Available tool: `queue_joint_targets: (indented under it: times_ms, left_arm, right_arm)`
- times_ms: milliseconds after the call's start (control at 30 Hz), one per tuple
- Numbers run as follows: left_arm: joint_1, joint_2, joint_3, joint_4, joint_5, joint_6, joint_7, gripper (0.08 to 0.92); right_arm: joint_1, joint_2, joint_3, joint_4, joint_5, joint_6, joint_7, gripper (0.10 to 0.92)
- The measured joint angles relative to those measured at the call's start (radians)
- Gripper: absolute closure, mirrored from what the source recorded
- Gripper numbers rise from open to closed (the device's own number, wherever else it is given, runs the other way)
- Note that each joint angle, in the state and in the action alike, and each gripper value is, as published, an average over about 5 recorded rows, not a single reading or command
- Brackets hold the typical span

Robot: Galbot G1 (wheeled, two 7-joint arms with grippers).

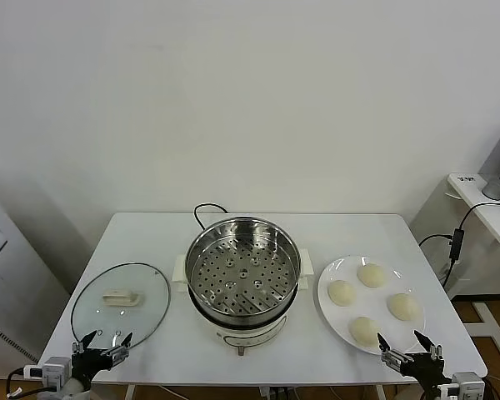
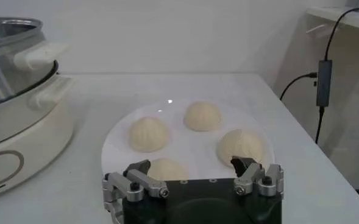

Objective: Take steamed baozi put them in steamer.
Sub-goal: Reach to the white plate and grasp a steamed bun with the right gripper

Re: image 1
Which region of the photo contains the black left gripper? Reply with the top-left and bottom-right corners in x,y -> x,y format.
71,330 -> 134,383

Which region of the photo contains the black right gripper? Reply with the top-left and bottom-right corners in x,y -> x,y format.
376,330 -> 447,387

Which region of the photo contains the white steamed baozi bun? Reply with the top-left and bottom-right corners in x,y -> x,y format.
356,262 -> 387,288
348,316 -> 381,348
386,292 -> 421,322
327,279 -> 357,308

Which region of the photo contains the glass pot lid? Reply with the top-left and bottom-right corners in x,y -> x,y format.
69,261 -> 171,351

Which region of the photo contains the perforated steel steamer basket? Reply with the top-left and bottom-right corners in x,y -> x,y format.
185,215 -> 301,326

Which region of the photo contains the white round plate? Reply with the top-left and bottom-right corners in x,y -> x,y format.
316,254 -> 426,356

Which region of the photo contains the white cabinet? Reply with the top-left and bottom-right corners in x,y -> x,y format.
0,189 -> 72,368

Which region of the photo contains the black power adapter brick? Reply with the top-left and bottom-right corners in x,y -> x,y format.
449,227 -> 466,262

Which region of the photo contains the cream electric cooker base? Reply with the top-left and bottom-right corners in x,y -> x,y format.
172,247 -> 313,358

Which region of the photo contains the white side desk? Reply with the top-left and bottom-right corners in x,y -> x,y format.
447,172 -> 500,362

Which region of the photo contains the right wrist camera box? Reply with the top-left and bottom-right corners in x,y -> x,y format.
437,372 -> 487,400

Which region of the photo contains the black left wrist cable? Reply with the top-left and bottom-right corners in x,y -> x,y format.
6,368 -> 27,397

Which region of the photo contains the black adapter cable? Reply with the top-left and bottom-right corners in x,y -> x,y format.
417,201 -> 500,288

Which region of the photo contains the black cooker power cord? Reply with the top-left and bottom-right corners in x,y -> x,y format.
193,202 -> 230,233

